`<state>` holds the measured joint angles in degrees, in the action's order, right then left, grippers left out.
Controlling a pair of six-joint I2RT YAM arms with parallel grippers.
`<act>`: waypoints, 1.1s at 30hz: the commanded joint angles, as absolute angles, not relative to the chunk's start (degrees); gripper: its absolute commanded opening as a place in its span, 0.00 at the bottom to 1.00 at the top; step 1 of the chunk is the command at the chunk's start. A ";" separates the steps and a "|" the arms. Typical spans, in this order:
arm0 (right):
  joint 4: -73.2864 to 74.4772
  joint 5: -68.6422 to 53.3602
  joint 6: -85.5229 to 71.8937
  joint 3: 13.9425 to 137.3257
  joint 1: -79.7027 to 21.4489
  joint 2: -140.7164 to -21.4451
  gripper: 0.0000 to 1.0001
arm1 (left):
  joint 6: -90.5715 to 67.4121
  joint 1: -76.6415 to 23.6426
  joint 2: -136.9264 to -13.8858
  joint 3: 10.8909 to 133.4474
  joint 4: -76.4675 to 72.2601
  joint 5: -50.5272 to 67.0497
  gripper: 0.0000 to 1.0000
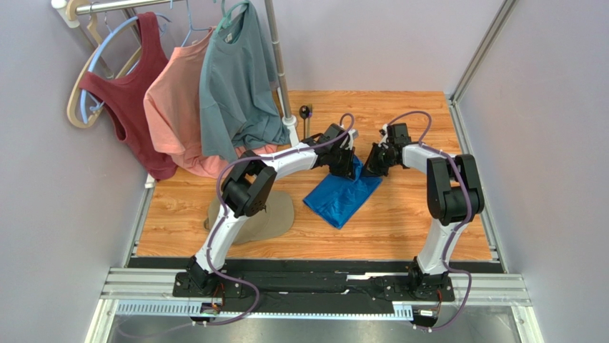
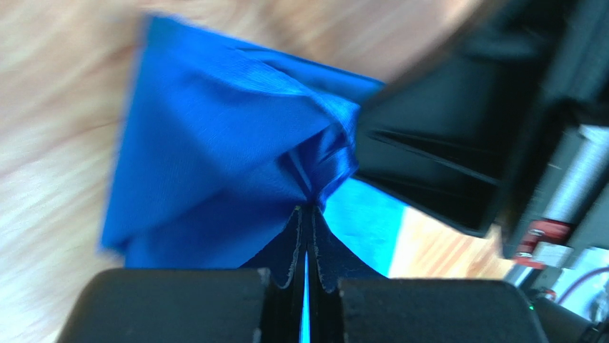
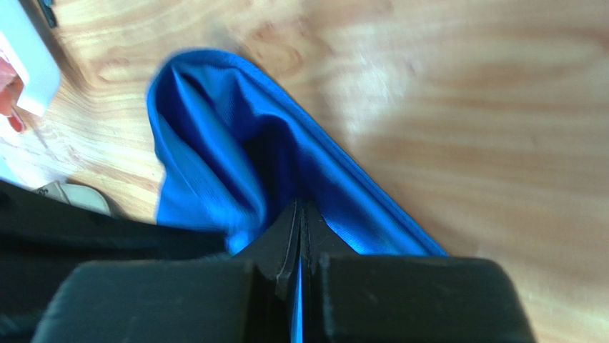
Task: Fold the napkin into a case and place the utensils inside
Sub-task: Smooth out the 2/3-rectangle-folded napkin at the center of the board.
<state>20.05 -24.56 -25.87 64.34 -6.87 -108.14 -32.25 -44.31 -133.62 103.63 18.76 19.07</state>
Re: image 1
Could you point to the white clothes rack foot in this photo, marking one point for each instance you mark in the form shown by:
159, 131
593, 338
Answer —
291, 123

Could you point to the aluminium frame rail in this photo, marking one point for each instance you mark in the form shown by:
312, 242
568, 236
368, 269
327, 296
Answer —
133, 291

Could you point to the beige baseball cap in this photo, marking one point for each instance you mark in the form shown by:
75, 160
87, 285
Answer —
280, 219

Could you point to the blue cloth napkin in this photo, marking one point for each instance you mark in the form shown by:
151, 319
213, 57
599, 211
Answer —
337, 199

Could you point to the wooden clothes hanger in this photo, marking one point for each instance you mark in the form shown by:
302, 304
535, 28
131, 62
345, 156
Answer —
82, 15

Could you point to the black spoon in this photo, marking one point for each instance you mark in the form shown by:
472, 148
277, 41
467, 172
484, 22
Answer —
305, 112

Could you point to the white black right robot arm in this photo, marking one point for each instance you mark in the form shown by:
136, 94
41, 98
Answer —
454, 194

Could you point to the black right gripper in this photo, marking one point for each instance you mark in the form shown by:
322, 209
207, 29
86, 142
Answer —
375, 160

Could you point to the metal clothes rack pole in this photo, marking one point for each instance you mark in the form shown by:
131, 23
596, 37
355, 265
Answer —
276, 57

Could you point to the teal clothes hanger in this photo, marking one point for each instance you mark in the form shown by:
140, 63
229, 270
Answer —
228, 14

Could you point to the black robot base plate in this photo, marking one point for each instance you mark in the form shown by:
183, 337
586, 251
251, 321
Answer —
385, 287

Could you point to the teal t-shirt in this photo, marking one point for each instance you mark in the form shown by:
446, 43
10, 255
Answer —
236, 86

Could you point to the maroon tank top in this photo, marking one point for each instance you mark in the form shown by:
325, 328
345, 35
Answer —
123, 99

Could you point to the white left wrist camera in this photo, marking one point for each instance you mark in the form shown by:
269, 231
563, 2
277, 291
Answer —
352, 135

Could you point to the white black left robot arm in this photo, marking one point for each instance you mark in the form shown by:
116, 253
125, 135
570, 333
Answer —
244, 187

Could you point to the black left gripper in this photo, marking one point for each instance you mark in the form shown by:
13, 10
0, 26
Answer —
348, 171

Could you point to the light blue clothes hanger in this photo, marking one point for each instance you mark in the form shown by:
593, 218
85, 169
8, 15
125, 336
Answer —
82, 110

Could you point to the pink t-shirt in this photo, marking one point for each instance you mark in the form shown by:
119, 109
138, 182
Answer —
193, 135

